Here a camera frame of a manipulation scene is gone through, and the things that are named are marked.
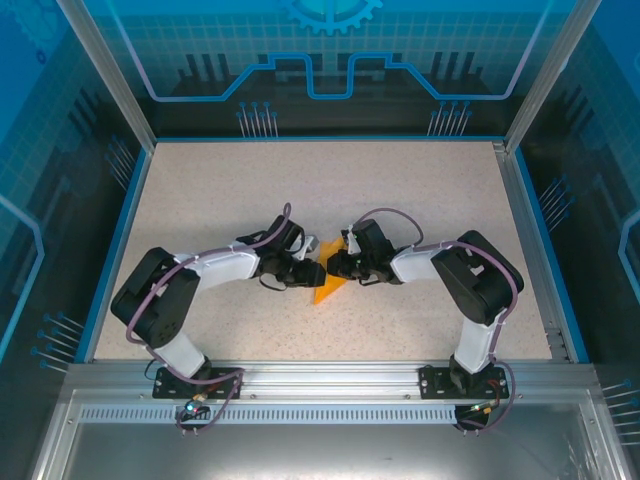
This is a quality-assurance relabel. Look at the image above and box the orange square paper sheet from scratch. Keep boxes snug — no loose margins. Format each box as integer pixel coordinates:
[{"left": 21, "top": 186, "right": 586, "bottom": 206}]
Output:
[{"left": 312, "top": 238, "right": 349, "bottom": 306}]

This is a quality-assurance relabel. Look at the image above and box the brushed metal panel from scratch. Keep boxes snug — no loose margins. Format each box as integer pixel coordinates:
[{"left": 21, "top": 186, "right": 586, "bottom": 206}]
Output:
[{"left": 29, "top": 389, "right": 631, "bottom": 480}]

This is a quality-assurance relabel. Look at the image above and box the aluminium mounting rail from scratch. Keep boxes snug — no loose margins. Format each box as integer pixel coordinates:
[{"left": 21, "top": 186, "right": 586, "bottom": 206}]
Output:
[{"left": 64, "top": 359, "right": 599, "bottom": 401}]

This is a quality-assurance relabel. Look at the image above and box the slotted grey cable duct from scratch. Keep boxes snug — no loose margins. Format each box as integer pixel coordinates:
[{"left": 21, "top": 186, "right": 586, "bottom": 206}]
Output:
[{"left": 77, "top": 405, "right": 464, "bottom": 426}]

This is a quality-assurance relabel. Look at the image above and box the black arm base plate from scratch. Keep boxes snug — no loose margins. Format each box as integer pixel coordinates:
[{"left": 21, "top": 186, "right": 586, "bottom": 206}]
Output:
[
  {"left": 152, "top": 366, "right": 245, "bottom": 400},
  {"left": 418, "top": 363, "right": 511, "bottom": 400}
]

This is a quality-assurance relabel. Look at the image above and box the aluminium side rail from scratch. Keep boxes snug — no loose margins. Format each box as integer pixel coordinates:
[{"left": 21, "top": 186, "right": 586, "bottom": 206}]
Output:
[{"left": 492, "top": 141, "right": 574, "bottom": 362}]

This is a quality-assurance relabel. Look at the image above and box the aluminium frame post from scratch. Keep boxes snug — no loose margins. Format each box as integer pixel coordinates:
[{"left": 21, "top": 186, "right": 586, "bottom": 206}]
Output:
[
  {"left": 503, "top": 0, "right": 605, "bottom": 154},
  {"left": 56, "top": 0, "right": 157, "bottom": 151}
]

